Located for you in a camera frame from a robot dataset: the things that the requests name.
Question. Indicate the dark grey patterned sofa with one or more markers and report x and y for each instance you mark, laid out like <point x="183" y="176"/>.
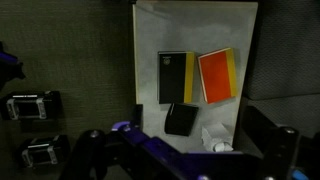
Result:
<point x="286" y="50"/>

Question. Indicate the white tissue box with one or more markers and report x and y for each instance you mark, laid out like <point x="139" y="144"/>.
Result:
<point x="213" y="135"/>

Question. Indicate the black and yellow book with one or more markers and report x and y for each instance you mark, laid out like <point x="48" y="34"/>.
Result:
<point x="171" y="78"/>

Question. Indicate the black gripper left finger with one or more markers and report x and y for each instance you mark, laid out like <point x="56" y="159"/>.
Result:
<point x="86" y="153"/>

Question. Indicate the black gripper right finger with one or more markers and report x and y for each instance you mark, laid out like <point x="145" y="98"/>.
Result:
<point x="281" y="150"/>

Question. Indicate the small black notebook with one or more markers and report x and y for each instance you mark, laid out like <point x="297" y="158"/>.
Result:
<point x="181" y="120"/>

